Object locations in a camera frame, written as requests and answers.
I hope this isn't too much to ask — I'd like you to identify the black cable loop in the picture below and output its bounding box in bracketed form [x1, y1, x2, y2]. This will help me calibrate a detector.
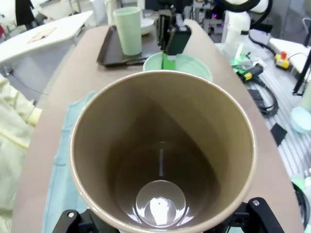
[246, 81, 279, 115]

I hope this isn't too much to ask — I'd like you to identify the light teal cloth mat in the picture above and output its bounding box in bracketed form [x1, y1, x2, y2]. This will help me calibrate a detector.
[42, 91, 98, 233]

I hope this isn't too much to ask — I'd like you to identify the green white packaging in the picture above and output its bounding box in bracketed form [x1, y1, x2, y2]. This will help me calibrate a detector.
[230, 44, 253, 67]

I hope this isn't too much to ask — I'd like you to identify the light blue bowl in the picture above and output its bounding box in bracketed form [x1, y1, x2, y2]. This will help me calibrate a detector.
[291, 106, 311, 134]

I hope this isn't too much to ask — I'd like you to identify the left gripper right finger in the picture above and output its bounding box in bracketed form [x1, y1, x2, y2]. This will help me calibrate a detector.
[225, 197, 285, 233]

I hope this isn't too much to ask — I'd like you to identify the yellow emergency stop box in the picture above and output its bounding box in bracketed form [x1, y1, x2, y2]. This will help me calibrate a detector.
[274, 51, 292, 69]

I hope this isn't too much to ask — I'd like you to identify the pale green bowl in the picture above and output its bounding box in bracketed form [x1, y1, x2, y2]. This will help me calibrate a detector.
[142, 52, 213, 82]

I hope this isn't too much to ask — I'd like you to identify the black tripod stand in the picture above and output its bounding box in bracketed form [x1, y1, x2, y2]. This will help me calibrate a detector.
[293, 40, 311, 96]

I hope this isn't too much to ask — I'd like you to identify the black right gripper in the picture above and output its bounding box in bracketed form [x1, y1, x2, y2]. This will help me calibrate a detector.
[156, 0, 191, 71]

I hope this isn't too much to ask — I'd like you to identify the white bowl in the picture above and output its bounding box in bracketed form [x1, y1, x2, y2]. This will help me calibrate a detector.
[140, 18, 156, 36]

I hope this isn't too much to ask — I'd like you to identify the black robot cable hose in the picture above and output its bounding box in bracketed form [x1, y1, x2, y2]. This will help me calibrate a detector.
[249, 0, 274, 27]

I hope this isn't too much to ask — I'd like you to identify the black yellow handheld tool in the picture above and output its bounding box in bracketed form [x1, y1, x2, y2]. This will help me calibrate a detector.
[239, 63, 264, 82]

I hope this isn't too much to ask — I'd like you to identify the person's forearm yellow sleeve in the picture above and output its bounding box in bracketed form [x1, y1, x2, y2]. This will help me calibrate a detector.
[0, 75, 43, 150]

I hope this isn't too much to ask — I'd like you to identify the brown object on side table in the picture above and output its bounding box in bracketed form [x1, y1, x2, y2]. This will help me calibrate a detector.
[26, 27, 58, 44]

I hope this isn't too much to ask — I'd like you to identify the person in pale yellow gown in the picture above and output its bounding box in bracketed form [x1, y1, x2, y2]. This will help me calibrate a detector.
[0, 131, 32, 233]

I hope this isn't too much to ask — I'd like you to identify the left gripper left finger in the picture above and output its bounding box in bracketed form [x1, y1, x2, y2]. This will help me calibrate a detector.
[52, 210, 117, 233]

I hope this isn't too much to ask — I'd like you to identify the tall pale green cup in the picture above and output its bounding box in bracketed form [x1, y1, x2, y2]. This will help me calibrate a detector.
[113, 6, 143, 56]

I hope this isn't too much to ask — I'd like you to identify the black square pad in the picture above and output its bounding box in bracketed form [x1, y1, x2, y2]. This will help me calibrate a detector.
[247, 89, 262, 100]
[270, 122, 288, 146]

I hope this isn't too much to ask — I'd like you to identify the dark brown handled tray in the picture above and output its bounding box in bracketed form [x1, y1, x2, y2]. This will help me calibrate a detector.
[97, 25, 156, 67]

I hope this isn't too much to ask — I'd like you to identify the tall brown cup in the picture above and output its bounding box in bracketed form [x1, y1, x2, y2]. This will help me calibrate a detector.
[69, 70, 257, 231]

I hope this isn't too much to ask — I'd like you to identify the black hanging garment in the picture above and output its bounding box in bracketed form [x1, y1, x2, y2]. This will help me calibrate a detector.
[15, 0, 36, 26]

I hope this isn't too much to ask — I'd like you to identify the white side table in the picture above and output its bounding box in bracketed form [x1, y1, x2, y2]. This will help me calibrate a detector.
[0, 11, 94, 71]

